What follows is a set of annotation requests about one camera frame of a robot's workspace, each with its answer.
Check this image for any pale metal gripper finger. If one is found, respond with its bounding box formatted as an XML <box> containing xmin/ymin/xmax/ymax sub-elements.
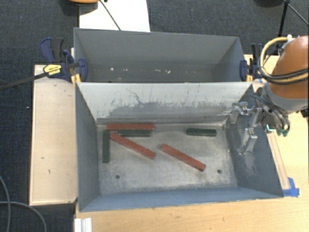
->
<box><xmin>228</xmin><ymin>101</ymin><xmax>256</xmax><ymax>125</ymax></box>
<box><xmin>237</xmin><ymin>128</ymin><xmax>259</xmax><ymax>156</ymax></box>

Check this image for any dark green flat block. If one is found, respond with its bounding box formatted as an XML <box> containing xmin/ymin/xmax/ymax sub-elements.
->
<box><xmin>186</xmin><ymin>128</ymin><xmax>217</xmax><ymax>137</ymax></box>
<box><xmin>118</xmin><ymin>129</ymin><xmax>152</xmax><ymax>138</ymax></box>
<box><xmin>102</xmin><ymin>130</ymin><xmax>111</xmax><ymax>164</ymax></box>

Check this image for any red-brown flat block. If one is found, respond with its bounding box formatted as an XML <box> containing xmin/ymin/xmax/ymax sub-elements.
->
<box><xmin>110</xmin><ymin>132</ymin><xmax>156</xmax><ymax>160</ymax></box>
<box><xmin>159</xmin><ymin>143</ymin><xmax>207</xmax><ymax>172</ymax></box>
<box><xmin>106</xmin><ymin>123</ymin><xmax>155</xmax><ymax>131</ymax></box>

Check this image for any grey metal bin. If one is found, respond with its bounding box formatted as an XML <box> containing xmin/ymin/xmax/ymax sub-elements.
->
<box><xmin>73</xmin><ymin>27</ymin><xmax>284</xmax><ymax>213</ymax></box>

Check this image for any pale wood flat board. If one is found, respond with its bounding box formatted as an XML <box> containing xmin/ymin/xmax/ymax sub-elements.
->
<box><xmin>29</xmin><ymin>65</ymin><xmax>79</xmax><ymax>206</ymax></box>

